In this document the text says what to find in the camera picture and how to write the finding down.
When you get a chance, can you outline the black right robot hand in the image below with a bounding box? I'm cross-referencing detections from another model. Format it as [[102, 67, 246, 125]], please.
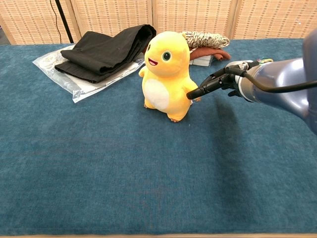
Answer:
[[186, 66, 241, 100]]

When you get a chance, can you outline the yellow plush toy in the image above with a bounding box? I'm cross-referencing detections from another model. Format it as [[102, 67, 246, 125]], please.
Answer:
[[138, 31, 202, 123]]

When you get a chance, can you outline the clear packaged white item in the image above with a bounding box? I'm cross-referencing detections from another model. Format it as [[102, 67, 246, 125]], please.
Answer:
[[190, 55, 214, 68]]

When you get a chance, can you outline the folded brown cloth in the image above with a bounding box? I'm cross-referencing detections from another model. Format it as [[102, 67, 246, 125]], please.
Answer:
[[189, 47, 231, 61]]

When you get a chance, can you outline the black and white knitted cloth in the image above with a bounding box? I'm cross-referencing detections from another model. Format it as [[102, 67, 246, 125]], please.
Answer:
[[182, 31, 231, 50]]

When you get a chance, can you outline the woven bamboo folding screen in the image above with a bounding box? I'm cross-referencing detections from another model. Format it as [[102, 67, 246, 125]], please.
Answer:
[[0, 0, 317, 46]]

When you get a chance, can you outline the folded black cloth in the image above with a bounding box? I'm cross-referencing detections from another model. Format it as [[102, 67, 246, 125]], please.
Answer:
[[54, 24, 157, 84]]

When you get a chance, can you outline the blue table cloth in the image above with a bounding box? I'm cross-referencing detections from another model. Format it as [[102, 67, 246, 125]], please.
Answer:
[[0, 37, 317, 236]]

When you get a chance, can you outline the clear plastic bag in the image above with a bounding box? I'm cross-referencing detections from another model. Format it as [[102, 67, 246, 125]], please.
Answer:
[[32, 44, 146, 104]]

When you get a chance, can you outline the black stand pole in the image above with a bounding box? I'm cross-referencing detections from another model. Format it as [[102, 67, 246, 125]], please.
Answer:
[[54, 0, 75, 44]]

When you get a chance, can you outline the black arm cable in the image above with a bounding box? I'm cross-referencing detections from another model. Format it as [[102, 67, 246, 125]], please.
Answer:
[[224, 60, 317, 94]]

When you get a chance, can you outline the black cable on screen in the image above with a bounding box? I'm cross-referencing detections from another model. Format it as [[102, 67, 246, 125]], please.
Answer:
[[50, 0, 62, 44]]

